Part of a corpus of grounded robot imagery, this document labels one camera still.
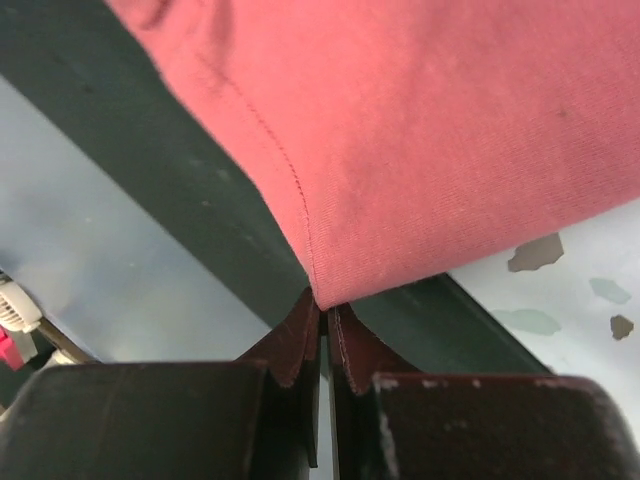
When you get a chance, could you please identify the background room clutter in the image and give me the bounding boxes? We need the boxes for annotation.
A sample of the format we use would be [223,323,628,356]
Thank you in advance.
[1,272,97,371]

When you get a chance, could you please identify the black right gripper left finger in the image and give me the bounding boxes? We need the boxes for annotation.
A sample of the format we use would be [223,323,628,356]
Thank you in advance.
[1,291,320,479]

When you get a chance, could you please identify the dusty red t-shirt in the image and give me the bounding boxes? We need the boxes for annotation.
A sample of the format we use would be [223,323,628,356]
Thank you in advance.
[110,1,639,309]

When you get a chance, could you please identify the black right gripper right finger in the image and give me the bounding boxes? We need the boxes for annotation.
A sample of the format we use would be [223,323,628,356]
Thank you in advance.
[327,305,639,479]

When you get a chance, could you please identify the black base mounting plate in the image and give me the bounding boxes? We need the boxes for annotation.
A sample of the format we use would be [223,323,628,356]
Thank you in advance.
[0,0,556,376]

